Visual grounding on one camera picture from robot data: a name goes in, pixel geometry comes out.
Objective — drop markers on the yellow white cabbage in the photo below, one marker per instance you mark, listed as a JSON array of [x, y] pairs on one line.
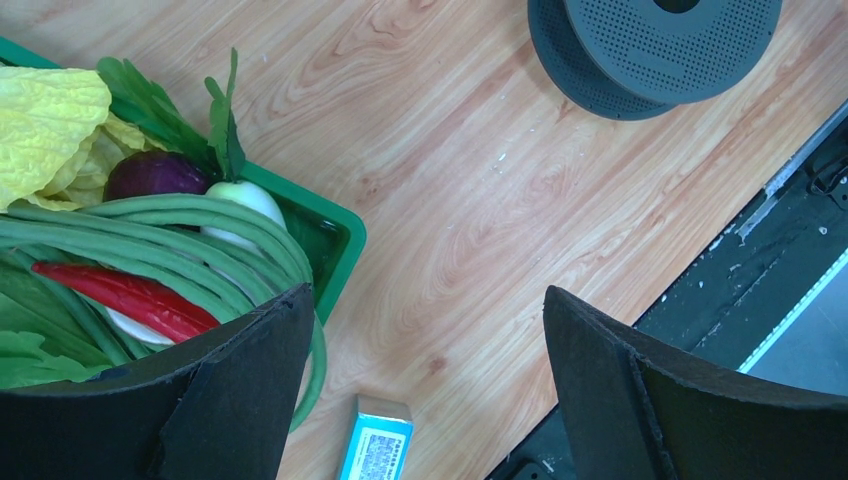
[[59, 139]]

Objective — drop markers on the white radish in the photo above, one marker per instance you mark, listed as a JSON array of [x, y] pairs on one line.
[[246, 194]]

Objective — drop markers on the red chili pepper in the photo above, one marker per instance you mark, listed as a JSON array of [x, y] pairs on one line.
[[142, 308]]

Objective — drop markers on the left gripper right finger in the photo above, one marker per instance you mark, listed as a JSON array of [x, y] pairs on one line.
[[635, 407]]

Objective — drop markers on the teal rectangular box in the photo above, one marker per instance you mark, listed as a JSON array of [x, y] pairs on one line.
[[380, 437]]

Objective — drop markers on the dark grey cable spool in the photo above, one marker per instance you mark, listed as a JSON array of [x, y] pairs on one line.
[[635, 60]]

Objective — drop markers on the green long beans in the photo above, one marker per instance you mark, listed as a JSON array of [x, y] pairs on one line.
[[52, 333]]

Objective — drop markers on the green plastic tray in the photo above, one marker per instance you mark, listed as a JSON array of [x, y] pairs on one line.
[[331, 236]]

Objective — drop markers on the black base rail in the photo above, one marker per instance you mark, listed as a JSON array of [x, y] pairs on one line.
[[767, 298]]

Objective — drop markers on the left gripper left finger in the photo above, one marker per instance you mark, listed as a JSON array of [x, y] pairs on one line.
[[217, 406]]

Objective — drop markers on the green leafy vegetable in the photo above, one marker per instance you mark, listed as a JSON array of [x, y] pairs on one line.
[[145, 104]]

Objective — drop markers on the purple onion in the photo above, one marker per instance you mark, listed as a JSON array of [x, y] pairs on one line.
[[154, 172]]

